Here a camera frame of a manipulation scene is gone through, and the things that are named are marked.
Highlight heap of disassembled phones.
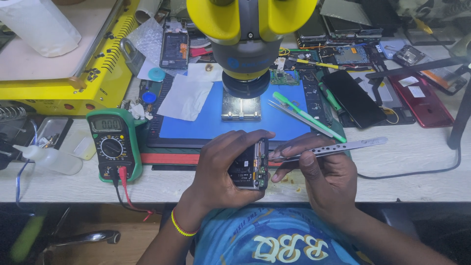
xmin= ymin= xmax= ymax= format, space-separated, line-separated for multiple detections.
xmin=272 ymin=0 xmax=471 ymax=96

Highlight black smartphone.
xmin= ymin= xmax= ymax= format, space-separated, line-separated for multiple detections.
xmin=321 ymin=69 xmax=388 ymax=130

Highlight green and black multimeter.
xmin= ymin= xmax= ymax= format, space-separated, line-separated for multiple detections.
xmin=86 ymin=108 xmax=143 ymax=183

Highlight blue printed t-shirt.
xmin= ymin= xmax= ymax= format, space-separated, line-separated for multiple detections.
xmin=193 ymin=205 xmax=363 ymax=265

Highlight metal board holder fixture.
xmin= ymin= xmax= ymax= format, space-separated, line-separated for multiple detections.
xmin=221 ymin=91 xmax=262 ymax=122

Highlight teal round disc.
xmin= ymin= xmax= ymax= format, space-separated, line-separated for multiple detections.
xmin=148 ymin=67 xmax=166 ymax=82

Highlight green handled screwdriver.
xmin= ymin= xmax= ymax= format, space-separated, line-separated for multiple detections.
xmin=317 ymin=82 xmax=346 ymax=118

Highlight black multimeter probe lead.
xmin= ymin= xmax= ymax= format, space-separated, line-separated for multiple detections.
xmin=109 ymin=169 xmax=148 ymax=214

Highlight opened phone with orange flex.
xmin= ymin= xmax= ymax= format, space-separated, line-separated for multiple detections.
xmin=159 ymin=18 xmax=190 ymax=70

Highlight clear plastic lid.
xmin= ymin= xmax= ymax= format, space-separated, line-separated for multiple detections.
xmin=61 ymin=130 xmax=97 ymax=160

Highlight smartphone with exposed board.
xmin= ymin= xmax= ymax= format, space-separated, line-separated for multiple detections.
xmin=227 ymin=138 xmax=269 ymax=191

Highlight soldering iron coil stand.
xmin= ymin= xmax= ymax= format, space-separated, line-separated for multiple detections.
xmin=0 ymin=106 xmax=28 ymax=123

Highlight yellow screen separator machine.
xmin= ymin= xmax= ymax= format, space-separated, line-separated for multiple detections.
xmin=0 ymin=0 xmax=141 ymax=116

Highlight green handled brush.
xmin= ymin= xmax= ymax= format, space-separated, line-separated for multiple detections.
xmin=272 ymin=92 xmax=347 ymax=144

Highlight blue silicone work mat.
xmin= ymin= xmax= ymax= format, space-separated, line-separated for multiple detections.
xmin=159 ymin=80 xmax=311 ymax=141

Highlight green circuit board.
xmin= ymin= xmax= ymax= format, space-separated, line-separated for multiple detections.
xmin=270 ymin=69 xmax=300 ymax=86

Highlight silver pointed tweezers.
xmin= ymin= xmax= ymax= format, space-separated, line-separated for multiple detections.
xmin=267 ymin=99 xmax=334 ymax=138

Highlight bubble wrap sheet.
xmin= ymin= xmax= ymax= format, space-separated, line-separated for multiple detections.
xmin=127 ymin=18 xmax=164 ymax=67

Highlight silver metal tweezers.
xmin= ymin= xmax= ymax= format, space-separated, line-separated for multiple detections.
xmin=269 ymin=137 xmax=388 ymax=162

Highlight yellow handled tool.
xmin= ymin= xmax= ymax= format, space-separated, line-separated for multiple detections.
xmin=288 ymin=57 xmax=346 ymax=70

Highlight person's left hand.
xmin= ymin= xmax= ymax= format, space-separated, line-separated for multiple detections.
xmin=183 ymin=129 xmax=276 ymax=213

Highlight metal parts tray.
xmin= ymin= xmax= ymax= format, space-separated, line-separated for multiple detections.
xmin=36 ymin=117 xmax=73 ymax=149

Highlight yellow and red wrist bands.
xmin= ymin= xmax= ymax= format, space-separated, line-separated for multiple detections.
xmin=171 ymin=208 xmax=201 ymax=237

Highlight black power cable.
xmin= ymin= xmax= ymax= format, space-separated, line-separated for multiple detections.
xmin=357 ymin=146 xmax=462 ymax=180

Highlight grey padlock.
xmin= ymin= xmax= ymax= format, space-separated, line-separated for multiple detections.
xmin=119 ymin=38 xmax=146 ymax=77

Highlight red multimeter probe lead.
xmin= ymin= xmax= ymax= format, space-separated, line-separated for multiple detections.
xmin=118 ymin=166 xmax=156 ymax=222

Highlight red phone back cover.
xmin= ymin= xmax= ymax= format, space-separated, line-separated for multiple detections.
xmin=388 ymin=73 xmax=455 ymax=129

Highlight crumpled white tissue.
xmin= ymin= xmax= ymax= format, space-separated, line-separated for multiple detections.
xmin=128 ymin=103 xmax=153 ymax=121

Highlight person's right hand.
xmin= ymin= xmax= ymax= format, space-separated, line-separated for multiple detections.
xmin=268 ymin=132 xmax=358 ymax=218

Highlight clear plastic squeeze bottle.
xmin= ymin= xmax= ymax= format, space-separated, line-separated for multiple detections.
xmin=13 ymin=144 xmax=83 ymax=176

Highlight white paper with burn mark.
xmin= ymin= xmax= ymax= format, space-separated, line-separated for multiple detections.
xmin=187 ymin=63 xmax=223 ymax=82

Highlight white tissue sheet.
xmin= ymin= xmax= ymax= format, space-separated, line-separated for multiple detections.
xmin=157 ymin=74 xmax=214 ymax=122

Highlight chrome chair armrest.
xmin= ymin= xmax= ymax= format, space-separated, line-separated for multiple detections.
xmin=43 ymin=230 xmax=121 ymax=254

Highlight yellow and grey microscope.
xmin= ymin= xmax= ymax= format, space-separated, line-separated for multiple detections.
xmin=186 ymin=0 xmax=318 ymax=99

